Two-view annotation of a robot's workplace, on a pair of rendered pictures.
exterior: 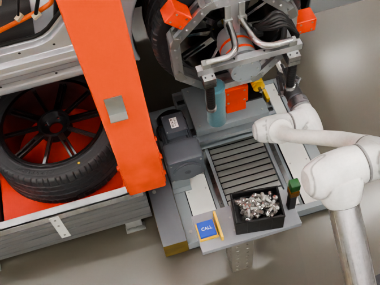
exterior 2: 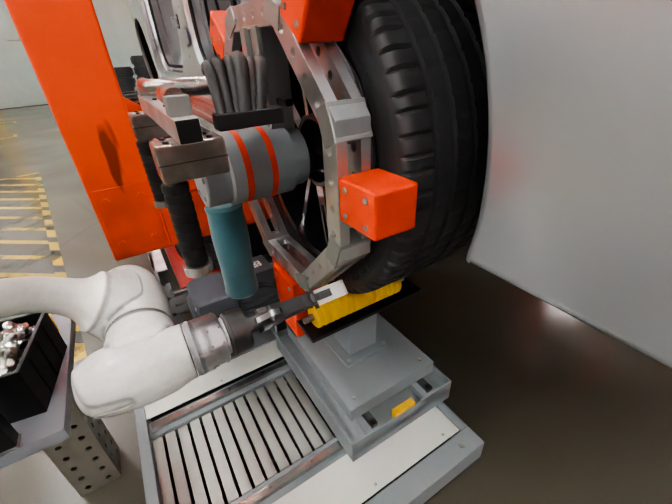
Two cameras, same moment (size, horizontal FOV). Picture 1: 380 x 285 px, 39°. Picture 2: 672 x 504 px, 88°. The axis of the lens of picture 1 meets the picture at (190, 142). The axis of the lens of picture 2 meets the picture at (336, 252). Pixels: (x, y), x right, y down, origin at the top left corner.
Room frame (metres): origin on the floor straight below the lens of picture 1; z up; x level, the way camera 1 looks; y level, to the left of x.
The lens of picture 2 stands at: (1.38, -0.96, 1.05)
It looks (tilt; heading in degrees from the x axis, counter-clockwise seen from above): 30 degrees down; 68
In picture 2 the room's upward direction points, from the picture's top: 3 degrees counter-clockwise
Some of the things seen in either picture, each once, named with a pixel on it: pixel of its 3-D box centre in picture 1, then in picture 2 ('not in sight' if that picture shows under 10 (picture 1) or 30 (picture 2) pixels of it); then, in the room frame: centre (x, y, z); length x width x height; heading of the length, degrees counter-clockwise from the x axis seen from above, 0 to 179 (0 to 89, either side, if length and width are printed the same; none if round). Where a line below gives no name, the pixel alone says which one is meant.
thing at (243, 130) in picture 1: (224, 110); (355, 362); (1.73, -0.21, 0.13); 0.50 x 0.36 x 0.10; 99
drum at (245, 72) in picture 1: (238, 52); (249, 164); (1.49, -0.25, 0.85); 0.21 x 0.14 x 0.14; 9
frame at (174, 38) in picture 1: (232, 40); (282, 158); (1.56, -0.24, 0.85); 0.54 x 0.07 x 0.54; 99
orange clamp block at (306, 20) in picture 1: (302, 21); (376, 202); (1.61, -0.55, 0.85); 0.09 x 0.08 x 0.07; 99
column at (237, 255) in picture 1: (238, 243); (70, 427); (0.92, -0.15, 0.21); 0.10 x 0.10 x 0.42; 9
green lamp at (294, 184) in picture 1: (294, 185); not in sight; (0.96, -0.38, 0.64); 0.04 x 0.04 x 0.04; 9
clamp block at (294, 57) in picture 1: (290, 52); (190, 155); (1.38, -0.44, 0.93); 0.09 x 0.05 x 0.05; 9
